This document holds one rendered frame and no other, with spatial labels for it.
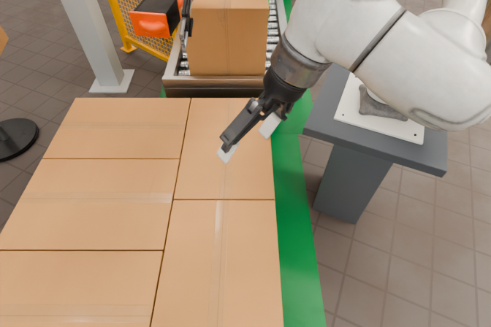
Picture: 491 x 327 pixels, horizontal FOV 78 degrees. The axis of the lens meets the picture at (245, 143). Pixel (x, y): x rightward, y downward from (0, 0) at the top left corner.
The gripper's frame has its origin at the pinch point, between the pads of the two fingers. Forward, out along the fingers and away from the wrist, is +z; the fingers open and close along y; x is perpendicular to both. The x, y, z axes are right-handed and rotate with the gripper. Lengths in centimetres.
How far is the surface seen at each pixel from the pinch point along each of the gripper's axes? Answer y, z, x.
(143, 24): 8.8, -10.8, -28.0
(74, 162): 9, 78, -57
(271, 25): -133, 45, -79
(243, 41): -71, 29, -56
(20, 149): 10, 156, -127
